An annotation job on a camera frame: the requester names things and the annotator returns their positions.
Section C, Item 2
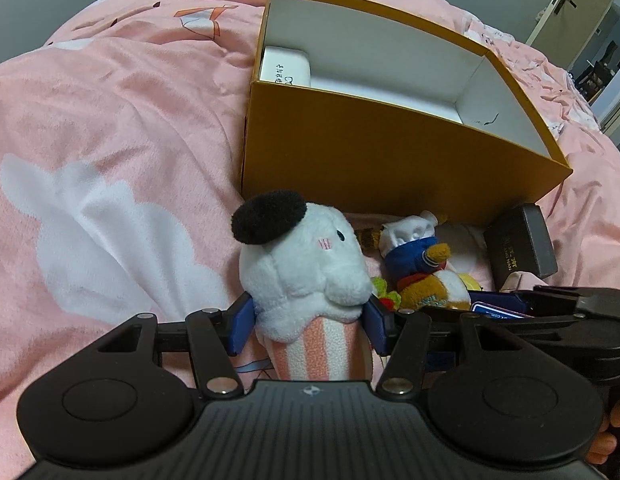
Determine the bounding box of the pink bedsheet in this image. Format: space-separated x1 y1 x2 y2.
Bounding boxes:
0 0 620 479

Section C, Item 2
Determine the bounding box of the white glasses case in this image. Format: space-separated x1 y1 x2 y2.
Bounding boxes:
259 46 311 88

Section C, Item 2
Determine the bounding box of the blue price tag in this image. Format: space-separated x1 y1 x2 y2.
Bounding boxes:
471 301 530 320

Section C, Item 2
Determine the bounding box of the black small box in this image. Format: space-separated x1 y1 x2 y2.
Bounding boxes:
483 204 558 289

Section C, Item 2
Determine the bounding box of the wooden door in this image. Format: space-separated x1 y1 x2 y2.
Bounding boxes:
526 0 614 70

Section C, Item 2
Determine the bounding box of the duck plush toy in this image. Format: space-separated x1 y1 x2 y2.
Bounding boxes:
355 210 471 311

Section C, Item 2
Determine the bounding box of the white popcorn plush toy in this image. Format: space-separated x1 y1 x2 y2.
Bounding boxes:
231 191 374 382

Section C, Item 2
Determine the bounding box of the yellow card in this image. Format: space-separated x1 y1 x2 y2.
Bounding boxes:
457 273 483 292

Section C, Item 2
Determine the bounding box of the orange cardboard box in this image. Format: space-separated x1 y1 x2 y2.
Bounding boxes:
240 0 571 226

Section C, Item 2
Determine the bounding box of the person's right hand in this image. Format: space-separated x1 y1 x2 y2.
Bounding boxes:
585 400 620 465

